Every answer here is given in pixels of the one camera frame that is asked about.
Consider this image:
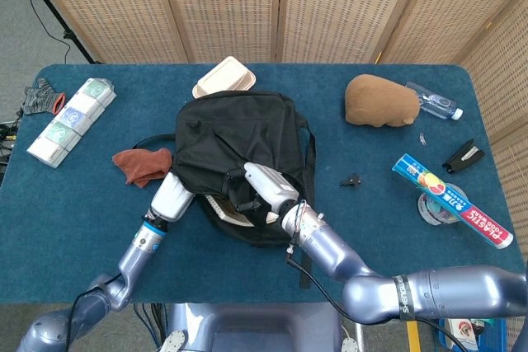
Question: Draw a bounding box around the clear plastic water bottle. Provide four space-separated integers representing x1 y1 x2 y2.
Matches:
404 81 464 121

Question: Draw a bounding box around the rust brown cloth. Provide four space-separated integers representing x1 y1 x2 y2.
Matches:
111 148 173 189

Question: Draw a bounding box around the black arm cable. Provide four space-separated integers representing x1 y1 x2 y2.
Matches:
284 244 469 352

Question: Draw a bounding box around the blue plastic wrap box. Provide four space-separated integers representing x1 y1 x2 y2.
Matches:
391 153 515 250

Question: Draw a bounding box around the grey knit work glove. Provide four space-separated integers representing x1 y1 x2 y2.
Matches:
22 77 67 116

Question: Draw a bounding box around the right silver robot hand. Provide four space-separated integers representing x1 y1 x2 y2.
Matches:
224 161 300 225

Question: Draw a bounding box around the black fabric backpack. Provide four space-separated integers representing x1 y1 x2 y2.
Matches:
132 90 318 289

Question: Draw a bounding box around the clear tape roll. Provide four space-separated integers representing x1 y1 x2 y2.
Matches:
417 182 467 228

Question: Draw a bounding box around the beige takeout food box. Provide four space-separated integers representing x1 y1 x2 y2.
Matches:
191 55 257 100

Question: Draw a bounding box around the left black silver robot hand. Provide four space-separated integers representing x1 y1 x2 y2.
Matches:
150 171 196 222

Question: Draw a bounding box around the brown plush animal toy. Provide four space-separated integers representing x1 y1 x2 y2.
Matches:
344 73 421 129

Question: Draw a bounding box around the white tissue multipack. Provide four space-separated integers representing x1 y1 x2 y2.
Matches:
26 77 117 170

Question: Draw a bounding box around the black tripod stand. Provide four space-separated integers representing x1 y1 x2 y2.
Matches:
10 0 100 64

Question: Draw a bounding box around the blue carpet table cover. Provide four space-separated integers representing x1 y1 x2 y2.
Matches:
0 63 527 306

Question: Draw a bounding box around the spiral notebook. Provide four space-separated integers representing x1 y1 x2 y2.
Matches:
205 193 281 228

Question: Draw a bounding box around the black stapler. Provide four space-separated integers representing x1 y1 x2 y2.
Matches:
441 138 486 175

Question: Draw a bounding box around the woven rattan folding screen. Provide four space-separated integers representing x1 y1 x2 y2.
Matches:
18 0 528 246

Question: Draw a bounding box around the blue-grey robot torso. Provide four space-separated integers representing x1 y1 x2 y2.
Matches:
158 302 360 352

